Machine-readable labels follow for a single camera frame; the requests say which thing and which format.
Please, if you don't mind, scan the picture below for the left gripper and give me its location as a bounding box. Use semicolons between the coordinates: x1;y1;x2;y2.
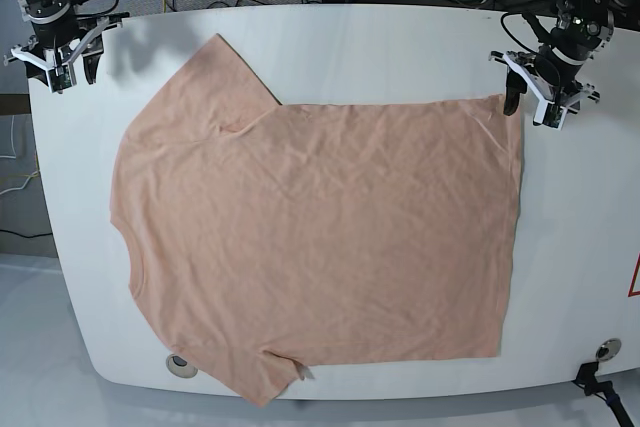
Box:
489;45;600;115

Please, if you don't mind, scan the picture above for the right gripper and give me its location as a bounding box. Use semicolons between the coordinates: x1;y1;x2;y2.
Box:
3;14;123;84

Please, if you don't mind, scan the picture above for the peach pink T-shirt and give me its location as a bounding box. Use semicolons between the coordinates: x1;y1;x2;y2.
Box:
110;36;522;406

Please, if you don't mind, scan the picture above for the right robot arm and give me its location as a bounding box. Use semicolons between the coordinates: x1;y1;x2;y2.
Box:
3;0;129;93

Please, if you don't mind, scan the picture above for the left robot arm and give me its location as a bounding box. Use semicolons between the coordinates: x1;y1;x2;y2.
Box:
490;0;639;129

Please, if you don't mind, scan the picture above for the red triangle warning sticker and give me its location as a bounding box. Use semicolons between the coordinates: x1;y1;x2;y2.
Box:
628;256;640;297

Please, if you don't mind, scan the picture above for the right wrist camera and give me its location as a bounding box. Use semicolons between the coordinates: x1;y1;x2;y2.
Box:
47;64;76;93

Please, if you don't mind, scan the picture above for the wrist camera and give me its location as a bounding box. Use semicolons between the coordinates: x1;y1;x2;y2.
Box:
533;101;567;130
47;64;76;93

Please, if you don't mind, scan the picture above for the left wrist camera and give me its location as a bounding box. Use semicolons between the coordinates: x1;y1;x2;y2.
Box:
533;101;567;130

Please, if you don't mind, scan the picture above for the right table cable grommet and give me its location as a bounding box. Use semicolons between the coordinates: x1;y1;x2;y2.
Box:
596;338;622;362

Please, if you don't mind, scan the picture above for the table cable grommet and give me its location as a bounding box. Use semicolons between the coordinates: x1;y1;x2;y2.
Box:
165;354;198;379
596;338;622;362

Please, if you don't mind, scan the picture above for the black clamp mount with pole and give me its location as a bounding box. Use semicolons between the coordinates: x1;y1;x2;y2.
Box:
573;361;634;427

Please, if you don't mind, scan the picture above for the left table cable grommet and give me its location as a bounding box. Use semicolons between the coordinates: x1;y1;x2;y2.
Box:
165;354;198;379

